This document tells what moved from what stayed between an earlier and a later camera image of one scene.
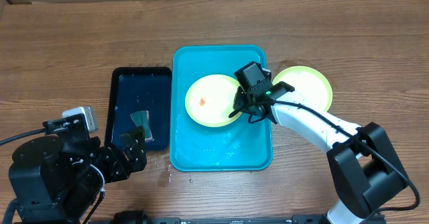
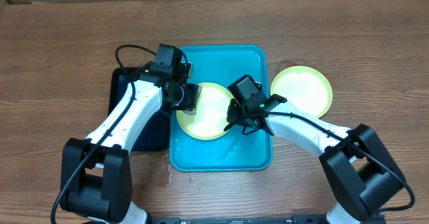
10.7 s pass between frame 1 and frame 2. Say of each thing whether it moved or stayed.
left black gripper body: moved
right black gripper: moved
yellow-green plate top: moved
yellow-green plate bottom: stayed
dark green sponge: moved
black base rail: stayed
